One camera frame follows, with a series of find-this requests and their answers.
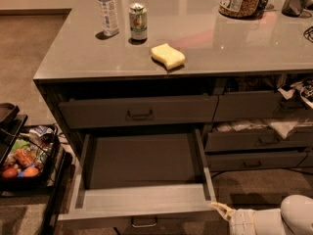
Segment grey drawer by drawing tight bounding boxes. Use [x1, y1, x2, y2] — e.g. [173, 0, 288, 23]
[204, 127, 313, 152]
[59, 94, 218, 129]
[206, 150, 313, 172]
[214, 91, 313, 121]
[59, 129, 220, 229]

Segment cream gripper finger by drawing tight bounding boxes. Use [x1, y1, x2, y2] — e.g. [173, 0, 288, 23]
[210, 202, 236, 221]

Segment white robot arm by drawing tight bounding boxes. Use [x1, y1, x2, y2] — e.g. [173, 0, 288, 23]
[210, 195, 313, 235]

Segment clear plastic water bottle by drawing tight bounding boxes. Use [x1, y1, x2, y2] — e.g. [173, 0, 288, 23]
[96, 0, 119, 37]

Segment black basket of groceries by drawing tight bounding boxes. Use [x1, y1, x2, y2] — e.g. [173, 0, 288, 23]
[0, 125, 60, 191]

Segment black wire trivet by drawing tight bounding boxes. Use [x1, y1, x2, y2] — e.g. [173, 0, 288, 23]
[303, 26, 313, 43]

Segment black white patterned cloth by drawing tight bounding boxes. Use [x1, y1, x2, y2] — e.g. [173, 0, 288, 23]
[278, 78, 313, 109]

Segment green white soda can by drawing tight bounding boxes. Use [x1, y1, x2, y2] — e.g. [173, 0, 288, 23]
[129, 2, 148, 41]

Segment dark glass pitcher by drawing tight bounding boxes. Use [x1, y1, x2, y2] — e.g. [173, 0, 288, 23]
[281, 0, 313, 18]

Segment black cart frame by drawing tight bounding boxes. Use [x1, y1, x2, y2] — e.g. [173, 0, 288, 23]
[0, 103, 72, 235]

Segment grey kitchen island cabinet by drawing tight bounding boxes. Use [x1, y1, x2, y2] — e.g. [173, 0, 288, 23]
[32, 0, 313, 181]

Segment white plastic bags in drawer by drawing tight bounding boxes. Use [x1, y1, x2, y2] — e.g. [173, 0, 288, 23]
[215, 118, 313, 139]

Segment yellow sponge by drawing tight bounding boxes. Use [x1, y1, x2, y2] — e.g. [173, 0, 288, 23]
[152, 43, 186, 71]

